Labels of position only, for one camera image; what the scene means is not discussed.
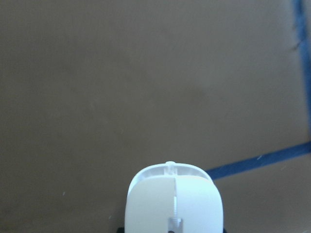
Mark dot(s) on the white computer mouse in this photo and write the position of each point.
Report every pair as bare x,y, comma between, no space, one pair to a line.
173,198

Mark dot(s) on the long blue tape strip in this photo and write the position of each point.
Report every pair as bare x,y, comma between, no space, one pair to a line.
259,161

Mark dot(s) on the crossing blue tape strip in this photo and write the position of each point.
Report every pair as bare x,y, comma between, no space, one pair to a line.
303,47

